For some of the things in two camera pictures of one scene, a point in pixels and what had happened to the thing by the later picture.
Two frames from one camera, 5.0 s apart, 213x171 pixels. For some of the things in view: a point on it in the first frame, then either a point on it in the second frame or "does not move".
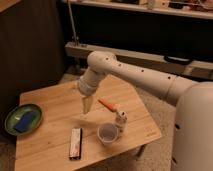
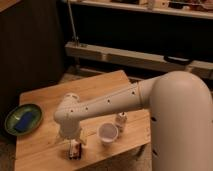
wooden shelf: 187,8 does not move
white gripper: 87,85 to 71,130
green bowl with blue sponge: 23,119 does not move
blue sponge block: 24,122 does not move
